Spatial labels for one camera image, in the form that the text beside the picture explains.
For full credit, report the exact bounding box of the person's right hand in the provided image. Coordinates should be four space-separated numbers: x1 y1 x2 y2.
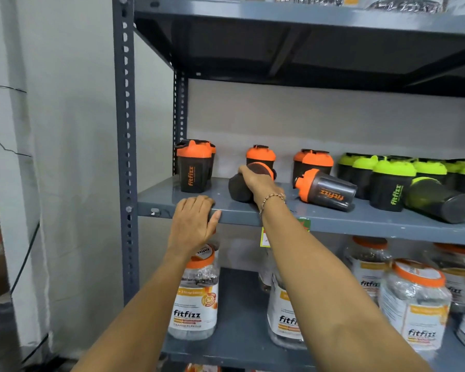
238 165 286 213

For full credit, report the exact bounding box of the person's left hand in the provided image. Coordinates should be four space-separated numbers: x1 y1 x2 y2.
167 195 222 262

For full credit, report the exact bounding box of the black shaker bottle orange cap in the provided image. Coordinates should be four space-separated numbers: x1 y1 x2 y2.
228 162 277 204

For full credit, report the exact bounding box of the person's right forearm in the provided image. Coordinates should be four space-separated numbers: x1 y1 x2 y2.
259 197 432 372

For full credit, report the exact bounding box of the person's left forearm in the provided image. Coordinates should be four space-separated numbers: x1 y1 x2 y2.
72 250 202 372

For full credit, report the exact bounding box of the green yellow shelf label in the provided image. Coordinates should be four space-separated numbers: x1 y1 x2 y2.
260 217 311 248

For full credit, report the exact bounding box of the row of orange-lid black shakers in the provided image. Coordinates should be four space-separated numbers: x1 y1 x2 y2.
174 139 358 213

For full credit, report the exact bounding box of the grey metal shelving rack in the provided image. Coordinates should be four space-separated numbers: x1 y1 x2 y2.
112 0 465 372

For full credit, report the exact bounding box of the row of green-lid black shakers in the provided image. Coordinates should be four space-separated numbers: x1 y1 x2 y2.
336 152 465 224

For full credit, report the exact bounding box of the group of clear orange-lid jars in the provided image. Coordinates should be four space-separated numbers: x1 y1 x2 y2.
167 235 465 359

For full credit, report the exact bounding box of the beaded bracelet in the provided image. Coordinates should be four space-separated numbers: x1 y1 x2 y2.
259 193 287 215

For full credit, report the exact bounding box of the black cable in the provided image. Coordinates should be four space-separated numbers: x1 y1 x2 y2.
10 222 50 366

